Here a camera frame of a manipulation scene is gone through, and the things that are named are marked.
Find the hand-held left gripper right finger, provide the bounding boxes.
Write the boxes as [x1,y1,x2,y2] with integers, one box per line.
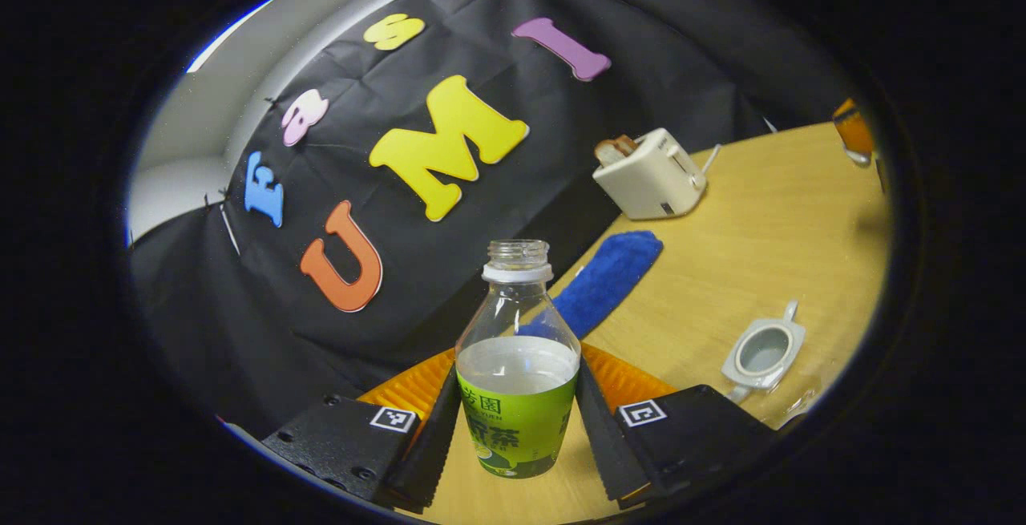
[573,342,778,510]

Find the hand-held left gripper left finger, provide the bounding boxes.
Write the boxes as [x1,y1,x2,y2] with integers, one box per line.
[263,349,462,514]

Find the green label water bottle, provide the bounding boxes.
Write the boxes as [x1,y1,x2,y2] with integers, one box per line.
[454,239,582,479]

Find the blue folded towel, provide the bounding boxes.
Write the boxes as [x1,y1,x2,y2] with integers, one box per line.
[521,230,664,341]

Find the black backdrop cloth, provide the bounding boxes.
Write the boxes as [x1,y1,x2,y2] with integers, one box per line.
[128,0,850,438]

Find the white toaster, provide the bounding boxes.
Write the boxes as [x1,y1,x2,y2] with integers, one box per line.
[592,127,708,220]

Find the bread slice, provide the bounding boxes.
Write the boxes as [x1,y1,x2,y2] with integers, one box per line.
[594,135,639,168]

